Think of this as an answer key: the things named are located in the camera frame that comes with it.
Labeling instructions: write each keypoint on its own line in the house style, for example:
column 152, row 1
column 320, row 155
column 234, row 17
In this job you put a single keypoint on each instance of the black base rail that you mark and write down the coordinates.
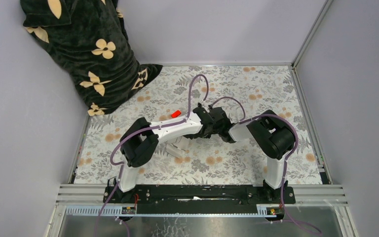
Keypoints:
column 245, row 194

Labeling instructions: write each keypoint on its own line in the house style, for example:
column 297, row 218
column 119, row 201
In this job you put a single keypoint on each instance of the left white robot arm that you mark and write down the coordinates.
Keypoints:
column 141, row 140

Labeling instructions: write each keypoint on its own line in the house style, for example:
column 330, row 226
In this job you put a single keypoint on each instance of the black floral plush blanket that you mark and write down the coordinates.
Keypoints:
column 88, row 39

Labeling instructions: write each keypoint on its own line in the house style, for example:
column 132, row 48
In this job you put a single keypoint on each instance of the red rectangular block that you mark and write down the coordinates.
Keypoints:
column 176, row 114

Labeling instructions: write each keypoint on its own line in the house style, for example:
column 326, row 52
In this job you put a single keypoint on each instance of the floral patterned table cloth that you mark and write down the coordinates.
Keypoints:
column 241, row 91

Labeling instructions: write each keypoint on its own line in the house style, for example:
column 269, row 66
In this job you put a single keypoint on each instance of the white cardboard paper box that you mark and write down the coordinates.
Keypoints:
column 177, row 150

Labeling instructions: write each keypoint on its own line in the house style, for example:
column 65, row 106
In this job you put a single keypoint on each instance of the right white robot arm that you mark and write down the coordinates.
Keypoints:
column 275, row 136

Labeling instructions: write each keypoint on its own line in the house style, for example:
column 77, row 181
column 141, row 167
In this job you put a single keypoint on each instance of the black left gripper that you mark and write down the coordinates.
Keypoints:
column 189, row 136

